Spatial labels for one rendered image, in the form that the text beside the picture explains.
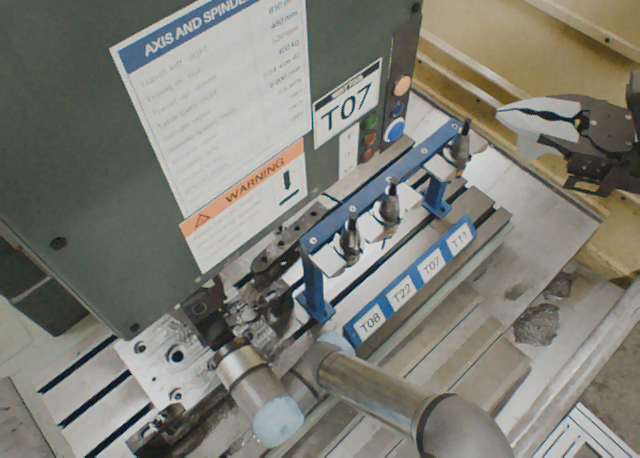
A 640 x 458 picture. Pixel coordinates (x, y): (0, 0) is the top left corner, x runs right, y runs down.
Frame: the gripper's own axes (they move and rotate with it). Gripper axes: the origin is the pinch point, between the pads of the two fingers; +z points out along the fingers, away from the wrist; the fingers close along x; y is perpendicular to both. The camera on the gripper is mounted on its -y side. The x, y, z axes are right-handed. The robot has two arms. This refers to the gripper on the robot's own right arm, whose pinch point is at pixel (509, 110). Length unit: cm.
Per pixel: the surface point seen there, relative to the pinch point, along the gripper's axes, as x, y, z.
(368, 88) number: -4.4, -3.3, 15.7
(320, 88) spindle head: -10.3, -7.8, 19.3
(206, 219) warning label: -23.9, -0.8, 27.0
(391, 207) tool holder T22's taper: 10.8, 41.9, 12.5
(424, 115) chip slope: 77, 85, 13
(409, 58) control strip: 1.3, -3.6, 12.4
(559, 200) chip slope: 54, 83, -32
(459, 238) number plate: 28, 74, -5
